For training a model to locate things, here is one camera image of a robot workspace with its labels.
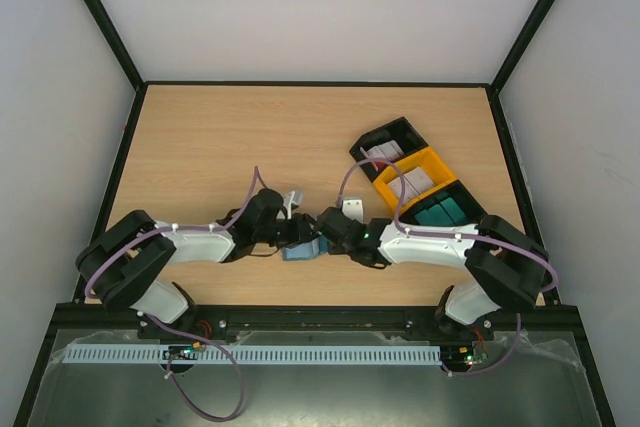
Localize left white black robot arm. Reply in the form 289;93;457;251
76;188;316;325

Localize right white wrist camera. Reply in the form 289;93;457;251
340;197;364;223

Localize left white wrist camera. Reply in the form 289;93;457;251
278;189;304;220

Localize stack of white red cards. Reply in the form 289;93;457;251
361;140;404;161

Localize teal card stack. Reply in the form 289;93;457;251
414;197;468;227

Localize stack of cards yellow bin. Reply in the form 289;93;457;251
388;167;435;203

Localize teal card holder wallet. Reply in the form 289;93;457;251
282;236;329;261

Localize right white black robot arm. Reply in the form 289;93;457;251
314;207;548;338

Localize black bin with teal cards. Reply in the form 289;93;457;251
399;181;487;227

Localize black aluminium frame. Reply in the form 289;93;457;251
14;0;615;426

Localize light blue slotted cable duct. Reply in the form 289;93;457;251
62;344;441;366

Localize yellow bin with cards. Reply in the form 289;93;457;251
373;147;457;213

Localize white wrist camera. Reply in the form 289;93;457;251
278;189;304;220
340;197;364;223

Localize black bin with red cards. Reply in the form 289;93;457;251
349;117;429;161

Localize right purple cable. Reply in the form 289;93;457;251
337;158;560;379

